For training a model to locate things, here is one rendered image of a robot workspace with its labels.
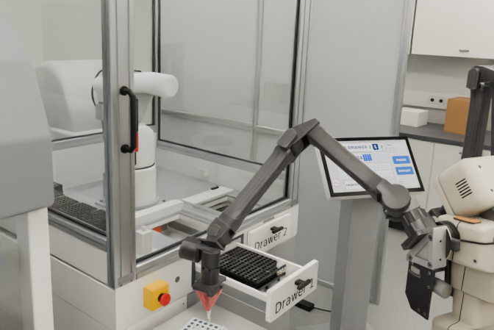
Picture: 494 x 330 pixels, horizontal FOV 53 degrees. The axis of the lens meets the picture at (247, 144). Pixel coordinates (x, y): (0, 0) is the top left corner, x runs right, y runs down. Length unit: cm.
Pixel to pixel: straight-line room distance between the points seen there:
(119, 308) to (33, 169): 73
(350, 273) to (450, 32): 259
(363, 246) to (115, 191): 158
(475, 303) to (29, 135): 125
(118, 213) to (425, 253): 86
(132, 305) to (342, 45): 212
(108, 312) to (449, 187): 108
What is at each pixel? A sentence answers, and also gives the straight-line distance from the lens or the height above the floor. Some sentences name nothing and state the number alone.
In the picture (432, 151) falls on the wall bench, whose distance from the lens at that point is 440.
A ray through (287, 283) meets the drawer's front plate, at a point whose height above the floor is 92.
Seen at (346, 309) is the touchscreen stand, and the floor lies 28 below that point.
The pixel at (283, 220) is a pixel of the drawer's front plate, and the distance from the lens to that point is 217.
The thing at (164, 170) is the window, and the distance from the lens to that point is 159.
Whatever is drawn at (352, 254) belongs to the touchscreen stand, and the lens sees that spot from 268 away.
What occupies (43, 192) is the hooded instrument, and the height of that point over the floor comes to 139.
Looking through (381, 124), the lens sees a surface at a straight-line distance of 313.
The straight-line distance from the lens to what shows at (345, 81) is 319.
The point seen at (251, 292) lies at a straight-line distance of 167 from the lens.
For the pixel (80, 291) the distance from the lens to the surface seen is 174.
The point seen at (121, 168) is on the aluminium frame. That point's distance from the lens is 145.
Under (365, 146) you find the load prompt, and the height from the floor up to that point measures 116.
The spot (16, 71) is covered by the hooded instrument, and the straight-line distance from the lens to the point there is 101.
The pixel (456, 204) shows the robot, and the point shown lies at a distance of 152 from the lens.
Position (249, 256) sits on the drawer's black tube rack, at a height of 90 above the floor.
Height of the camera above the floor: 172
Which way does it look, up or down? 13 degrees down
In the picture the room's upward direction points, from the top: 2 degrees clockwise
